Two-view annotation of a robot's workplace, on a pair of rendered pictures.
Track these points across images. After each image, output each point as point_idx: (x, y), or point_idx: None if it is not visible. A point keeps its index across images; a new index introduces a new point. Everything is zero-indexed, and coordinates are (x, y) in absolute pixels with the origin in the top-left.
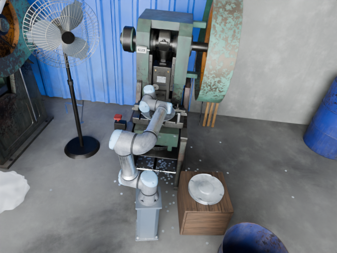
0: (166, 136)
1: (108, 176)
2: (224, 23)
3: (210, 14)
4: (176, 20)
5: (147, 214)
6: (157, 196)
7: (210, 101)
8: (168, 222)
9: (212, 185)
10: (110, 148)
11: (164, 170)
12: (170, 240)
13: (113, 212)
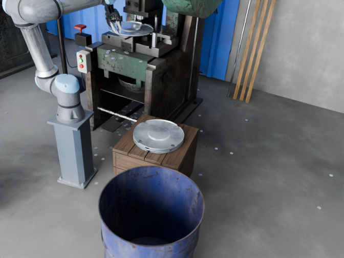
0: (132, 62)
1: None
2: None
3: None
4: None
5: (64, 137)
6: (77, 113)
7: (180, 6)
8: (110, 177)
9: (168, 134)
10: (5, 11)
11: (133, 119)
12: (99, 194)
13: (54, 149)
